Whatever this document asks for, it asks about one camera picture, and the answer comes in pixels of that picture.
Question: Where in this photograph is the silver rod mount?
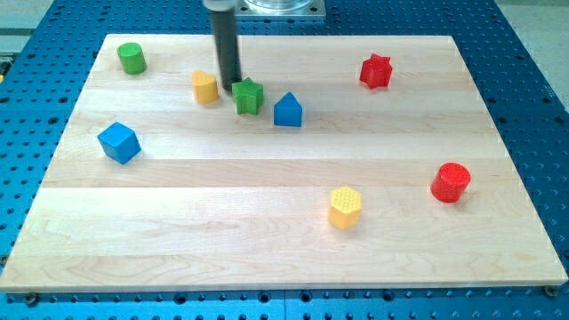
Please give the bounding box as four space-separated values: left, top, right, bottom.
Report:
203 0 238 12

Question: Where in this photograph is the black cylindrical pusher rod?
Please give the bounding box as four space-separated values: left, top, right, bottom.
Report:
210 9 242 92

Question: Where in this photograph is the yellow heart block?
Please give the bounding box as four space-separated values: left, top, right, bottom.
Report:
190 70 219 104

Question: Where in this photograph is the green star block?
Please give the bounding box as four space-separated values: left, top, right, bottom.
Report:
232 77 264 115

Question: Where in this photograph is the blue triangle house block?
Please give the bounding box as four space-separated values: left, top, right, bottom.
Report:
274 92 303 127

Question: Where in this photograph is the red star block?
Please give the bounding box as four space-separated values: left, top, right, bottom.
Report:
359 53 393 89

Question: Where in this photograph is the green cylinder block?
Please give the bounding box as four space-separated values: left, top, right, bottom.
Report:
116 43 148 75

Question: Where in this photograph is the blue cube block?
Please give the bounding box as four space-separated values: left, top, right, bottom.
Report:
97 122 141 164

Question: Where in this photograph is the light wooden board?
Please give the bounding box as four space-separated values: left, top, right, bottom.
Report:
1 34 567 292

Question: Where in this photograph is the blue perforated metal table plate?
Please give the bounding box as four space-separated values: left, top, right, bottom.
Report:
1 0 568 319

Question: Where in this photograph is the yellow hexagon block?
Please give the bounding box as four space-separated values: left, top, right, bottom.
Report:
327 186 363 229

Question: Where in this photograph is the red cylinder block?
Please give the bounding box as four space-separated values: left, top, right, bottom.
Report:
430 163 471 203

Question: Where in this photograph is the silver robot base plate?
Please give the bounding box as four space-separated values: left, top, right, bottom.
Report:
236 0 326 21

